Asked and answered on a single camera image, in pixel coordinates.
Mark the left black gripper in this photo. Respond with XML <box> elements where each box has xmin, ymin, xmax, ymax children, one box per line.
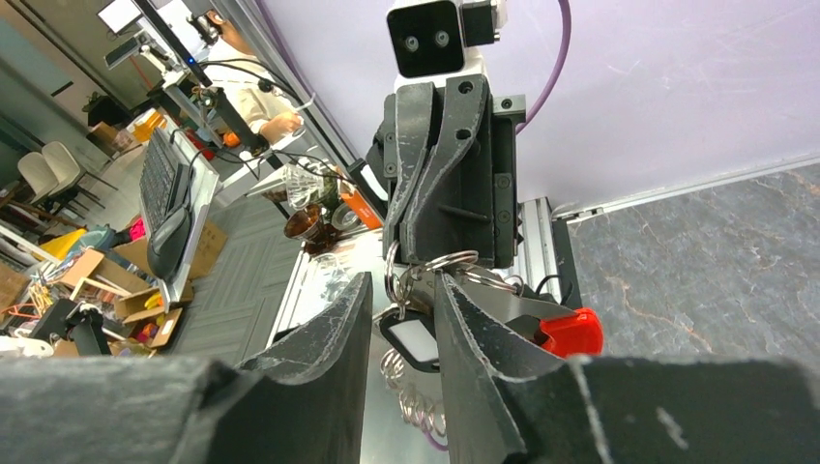
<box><xmin>366</xmin><ymin>73</ymin><xmax>526</xmax><ymax>268</ymax></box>

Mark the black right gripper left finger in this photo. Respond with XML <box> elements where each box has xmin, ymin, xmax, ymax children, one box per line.
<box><xmin>1</xmin><ymin>273</ymin><xmax>373</xmax><ymax>463</ymax></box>

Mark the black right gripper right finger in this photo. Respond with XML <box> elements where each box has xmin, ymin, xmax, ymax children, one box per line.
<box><xmin>434</xmin><ymin>274</ymin><xmax>819</xmax><ymax>463</ymax></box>

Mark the brown glass jar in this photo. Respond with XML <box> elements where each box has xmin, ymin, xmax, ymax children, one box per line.
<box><xmin>283</xmin><ymin>204</ymin><xmax>333</xmax><ymax>247</ymax></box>

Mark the person in background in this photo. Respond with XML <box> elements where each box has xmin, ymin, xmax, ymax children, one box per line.
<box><xmin>204</xmin><ymin>9</ymin><xmax>303</xmax><ymax>144</ymax></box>

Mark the black computer keyboard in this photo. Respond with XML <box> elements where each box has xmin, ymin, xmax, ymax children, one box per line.
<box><xmin>139</xmin><ymin>129</ymin><xmax>193</xmax><ymax>232</ymax></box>

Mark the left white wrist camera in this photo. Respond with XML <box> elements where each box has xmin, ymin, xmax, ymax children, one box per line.
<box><xmin>386</xmin><ymin>0</ymin><xmax>508</xmax><ymax>89</ymax></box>

